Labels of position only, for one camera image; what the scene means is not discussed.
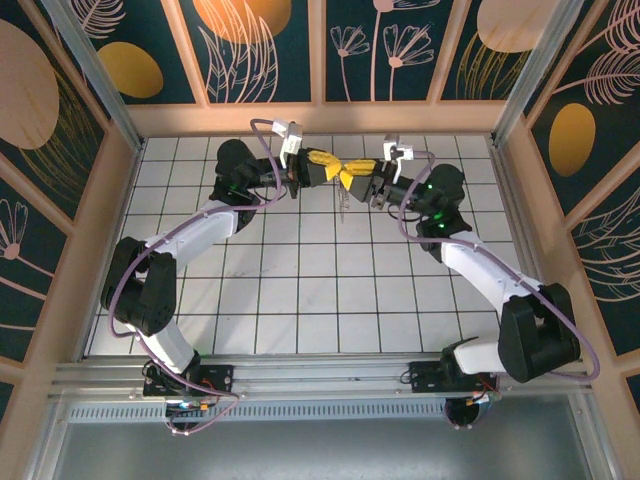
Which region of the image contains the silver keyring with chain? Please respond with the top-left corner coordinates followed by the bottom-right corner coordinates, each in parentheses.
top-left (335, 169), bottom-right (352, 224)

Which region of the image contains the grey metal sheet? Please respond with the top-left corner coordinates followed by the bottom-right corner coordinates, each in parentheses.
top-left (27, 394), bottom-right (619, 480)

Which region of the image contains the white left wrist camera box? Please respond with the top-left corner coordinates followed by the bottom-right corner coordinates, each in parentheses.
top-left (272, 118), bottom-right (305, 169)

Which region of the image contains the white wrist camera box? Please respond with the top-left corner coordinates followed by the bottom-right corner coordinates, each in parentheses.
top-left (382, 132), bottom-right (415, 184)
top-left (272, 118), bottom-right (305, 169)

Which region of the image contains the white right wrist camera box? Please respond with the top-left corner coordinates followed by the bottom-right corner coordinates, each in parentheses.
top-left (382, 132), bottom-right (415, 184)

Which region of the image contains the aluminium side rail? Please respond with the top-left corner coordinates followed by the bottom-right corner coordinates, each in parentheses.
top-left (489, 142), bottom-right (559, 351)
top-left (79, 139), bottom-right (147, 361)

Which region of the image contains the aluminium corner post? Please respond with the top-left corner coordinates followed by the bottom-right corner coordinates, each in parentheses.
top-left (42, 0), bottom-right (146, 151)
top-left (492, 0), bottom-right (586, 146)

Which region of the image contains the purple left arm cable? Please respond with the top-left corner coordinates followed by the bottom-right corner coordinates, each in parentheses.
top-left (107, 117), bottom-right (285, 437)

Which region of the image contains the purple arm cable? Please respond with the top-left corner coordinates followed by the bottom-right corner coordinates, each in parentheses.
top-left (397, 149), bottom-right (601, 431)
top-left (107, 117), bottom-right (285, 437)

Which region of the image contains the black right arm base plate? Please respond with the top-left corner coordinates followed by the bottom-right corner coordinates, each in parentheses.
top-left (408, 360), bottom-right (501, 396)

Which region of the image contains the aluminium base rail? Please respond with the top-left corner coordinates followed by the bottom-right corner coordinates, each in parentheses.
top-left (49, 353), bottom-right (591, 401)

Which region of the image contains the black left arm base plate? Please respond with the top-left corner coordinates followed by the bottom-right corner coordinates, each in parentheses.
top-left (143, 363), bottom-right (236, 399)

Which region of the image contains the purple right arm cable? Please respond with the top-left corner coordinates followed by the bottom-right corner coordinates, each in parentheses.
top-left (397, 149), bottom-right (601, 431)

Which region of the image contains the slotted metal cable duct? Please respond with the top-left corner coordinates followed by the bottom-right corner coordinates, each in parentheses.
top-left (67, 401), bottom-right (451, 424)

